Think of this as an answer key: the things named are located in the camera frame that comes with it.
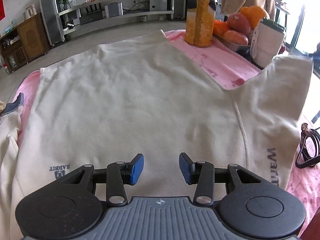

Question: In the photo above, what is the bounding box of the white tumbler with green lid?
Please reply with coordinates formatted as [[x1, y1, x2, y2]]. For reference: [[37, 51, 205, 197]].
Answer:
[[250, 19, 286, 69]]

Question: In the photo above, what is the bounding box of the dark red apple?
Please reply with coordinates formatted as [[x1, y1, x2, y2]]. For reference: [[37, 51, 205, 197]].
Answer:
[[227, 13, 251, 36]]

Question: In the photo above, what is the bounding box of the cream sweatshirt with navy trim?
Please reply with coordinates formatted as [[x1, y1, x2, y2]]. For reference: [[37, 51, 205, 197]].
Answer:
[[0, 29, 314, 240]]

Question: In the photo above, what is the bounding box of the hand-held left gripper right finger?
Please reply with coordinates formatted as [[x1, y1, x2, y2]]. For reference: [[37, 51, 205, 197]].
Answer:
[[179, 152, 265, 205]]

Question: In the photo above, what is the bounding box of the pale red apple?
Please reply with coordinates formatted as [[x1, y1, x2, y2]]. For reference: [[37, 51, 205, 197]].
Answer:
[[223, 30, 249, 46]]

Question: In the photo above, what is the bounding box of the wooden cabinet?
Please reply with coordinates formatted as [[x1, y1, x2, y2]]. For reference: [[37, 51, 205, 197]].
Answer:
[[0, 12, 51, 74]]

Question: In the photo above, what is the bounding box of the large orange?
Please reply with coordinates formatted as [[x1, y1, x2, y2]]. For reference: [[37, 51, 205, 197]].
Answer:
[[239, 5, 271, 29]]

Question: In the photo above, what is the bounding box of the small tangerine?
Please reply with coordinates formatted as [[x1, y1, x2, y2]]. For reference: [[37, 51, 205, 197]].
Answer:
[[212, 20, 230, 37]]

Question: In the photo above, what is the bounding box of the pink printed towel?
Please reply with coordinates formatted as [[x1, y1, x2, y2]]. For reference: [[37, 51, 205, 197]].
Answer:
[[14, 29, 320, 240]]

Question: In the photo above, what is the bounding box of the grey tower speaker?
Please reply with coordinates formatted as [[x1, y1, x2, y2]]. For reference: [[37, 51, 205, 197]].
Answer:
[[166, 0, 188, 21], [37, 0, 66, 46]]

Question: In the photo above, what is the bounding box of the white kettle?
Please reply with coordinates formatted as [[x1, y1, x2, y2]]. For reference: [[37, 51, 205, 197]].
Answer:
[[23, 4, 37, 21]]

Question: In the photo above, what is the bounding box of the metal fruit tray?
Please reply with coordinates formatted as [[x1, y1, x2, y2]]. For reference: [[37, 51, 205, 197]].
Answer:
[[212, 34, 258, 62]]

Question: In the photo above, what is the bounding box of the black media receiver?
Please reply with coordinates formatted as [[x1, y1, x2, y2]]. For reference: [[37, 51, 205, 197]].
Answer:
[[80, 14, 104, 26]]

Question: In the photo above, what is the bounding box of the silver box speaker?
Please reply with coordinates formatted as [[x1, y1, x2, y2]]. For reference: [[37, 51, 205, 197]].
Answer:
[[104, 2, 124, 19]]

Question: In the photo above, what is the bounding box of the black looped cable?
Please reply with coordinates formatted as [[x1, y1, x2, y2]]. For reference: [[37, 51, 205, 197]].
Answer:
[[295, 122, 320, 168]]

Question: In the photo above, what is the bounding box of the orange juice bottle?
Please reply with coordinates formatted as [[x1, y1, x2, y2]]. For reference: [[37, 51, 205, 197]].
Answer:
[[184, 0, 216, 48]]

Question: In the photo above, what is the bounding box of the black subwoofer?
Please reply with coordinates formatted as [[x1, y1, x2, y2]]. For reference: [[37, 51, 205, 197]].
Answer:
[[146, 0, 168, 12]]

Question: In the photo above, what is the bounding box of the grey TV stand shelf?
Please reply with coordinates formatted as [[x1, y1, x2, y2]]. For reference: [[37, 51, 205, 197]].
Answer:
[[57, 0, 175, 35]]

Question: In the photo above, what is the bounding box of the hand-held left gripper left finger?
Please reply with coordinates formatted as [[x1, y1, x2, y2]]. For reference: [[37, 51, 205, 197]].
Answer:
[[59, 153, 145, 205]]

